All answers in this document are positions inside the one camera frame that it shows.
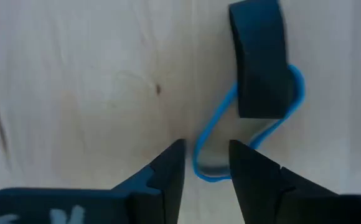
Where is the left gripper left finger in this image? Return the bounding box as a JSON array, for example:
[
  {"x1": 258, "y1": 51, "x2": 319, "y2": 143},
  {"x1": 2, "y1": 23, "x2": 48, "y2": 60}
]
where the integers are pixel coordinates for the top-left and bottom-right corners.
[{"x1": 111, "y1": 139, "x2": 187, "y2": 224}]

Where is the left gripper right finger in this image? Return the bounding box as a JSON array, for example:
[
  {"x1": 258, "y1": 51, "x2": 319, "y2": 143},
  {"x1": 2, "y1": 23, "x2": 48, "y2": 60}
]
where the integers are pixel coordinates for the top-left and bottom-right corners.
[{"x1": 229, "y1": 140, "x2": 339, "y2": 224}]

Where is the blue rubber band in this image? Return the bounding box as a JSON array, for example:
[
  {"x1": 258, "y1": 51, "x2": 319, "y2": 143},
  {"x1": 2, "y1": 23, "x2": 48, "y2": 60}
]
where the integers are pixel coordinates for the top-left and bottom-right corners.
[{"x1": 192, "y1": 63, "x2": 306, "y2": 184}]

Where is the black wide rubber band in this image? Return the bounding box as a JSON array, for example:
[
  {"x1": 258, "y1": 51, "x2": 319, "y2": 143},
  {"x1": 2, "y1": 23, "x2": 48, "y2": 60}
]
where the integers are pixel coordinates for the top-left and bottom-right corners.
[{"x1": 228, "y1": 0, "x2": 295, "y2": 119}]

